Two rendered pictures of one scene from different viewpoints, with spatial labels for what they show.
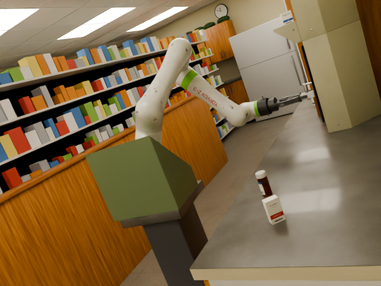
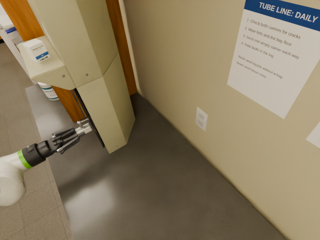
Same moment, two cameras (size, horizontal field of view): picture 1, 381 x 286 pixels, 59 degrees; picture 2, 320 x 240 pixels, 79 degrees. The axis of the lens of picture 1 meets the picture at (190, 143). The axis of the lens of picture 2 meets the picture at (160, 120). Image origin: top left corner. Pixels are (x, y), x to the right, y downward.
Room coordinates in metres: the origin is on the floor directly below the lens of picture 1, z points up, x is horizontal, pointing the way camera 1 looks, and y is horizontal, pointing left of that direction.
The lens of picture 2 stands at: (1.07, -0.27, 1.85)
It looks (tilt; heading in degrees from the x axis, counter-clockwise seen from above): 48 degrees down; 299
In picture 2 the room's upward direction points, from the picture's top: 6 degrees counter-clockwise
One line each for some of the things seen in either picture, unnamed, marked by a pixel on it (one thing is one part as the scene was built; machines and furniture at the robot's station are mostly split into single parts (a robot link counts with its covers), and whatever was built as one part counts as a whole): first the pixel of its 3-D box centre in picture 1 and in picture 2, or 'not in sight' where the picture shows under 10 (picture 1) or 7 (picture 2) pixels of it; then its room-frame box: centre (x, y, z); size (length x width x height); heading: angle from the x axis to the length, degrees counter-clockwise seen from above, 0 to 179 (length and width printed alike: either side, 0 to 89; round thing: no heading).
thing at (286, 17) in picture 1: (286, 18); (36, 50); (1.75, -0.68, 1.54); 0.05 x 0.05 x 0.06; 77
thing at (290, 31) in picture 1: (292, 33); (45, 65); (1.80, -0.70, 1.46); 0.32 x 0.11 x 0.10; 148
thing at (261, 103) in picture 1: (265, 106); (34, 154); (1.83, -0.45, 1.15); 0.09 x 0.06 x 0.12; 149
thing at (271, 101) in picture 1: (278, 102); (51, 145); (1.79, -0.52, 1.14); 0.09 x 0.08 x 0.07; 59
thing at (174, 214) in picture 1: (164, 202); not in sight; (1.58, 0.22, 0.92); 0.32 x 0.32 x 0.04; 64
